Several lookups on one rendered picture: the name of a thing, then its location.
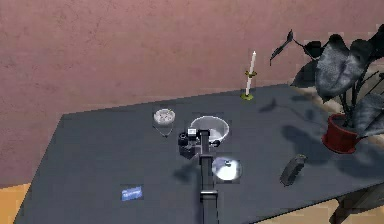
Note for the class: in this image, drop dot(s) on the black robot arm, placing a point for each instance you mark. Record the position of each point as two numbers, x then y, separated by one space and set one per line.
206 166

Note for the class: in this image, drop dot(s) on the blue credit card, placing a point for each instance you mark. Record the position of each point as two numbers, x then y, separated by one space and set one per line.
132 193

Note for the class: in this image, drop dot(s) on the white candle with brass holder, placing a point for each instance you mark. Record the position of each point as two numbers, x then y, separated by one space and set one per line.
250 71

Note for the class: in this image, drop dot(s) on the silver compact disc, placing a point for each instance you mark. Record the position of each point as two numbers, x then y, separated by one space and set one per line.
227 168

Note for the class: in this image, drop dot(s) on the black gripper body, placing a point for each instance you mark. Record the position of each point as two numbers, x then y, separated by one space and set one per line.
184 141

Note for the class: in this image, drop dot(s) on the dark grey remote control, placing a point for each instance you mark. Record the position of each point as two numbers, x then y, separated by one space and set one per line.
292 170

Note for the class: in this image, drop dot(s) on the dark leaf houseplant red pot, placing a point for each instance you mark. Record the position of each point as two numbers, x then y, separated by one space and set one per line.
346 86

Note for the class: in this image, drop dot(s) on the dark grey table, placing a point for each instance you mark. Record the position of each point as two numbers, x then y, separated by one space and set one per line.
100 160

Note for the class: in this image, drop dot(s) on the white bowl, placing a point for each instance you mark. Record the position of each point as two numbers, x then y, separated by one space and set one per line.
216 126

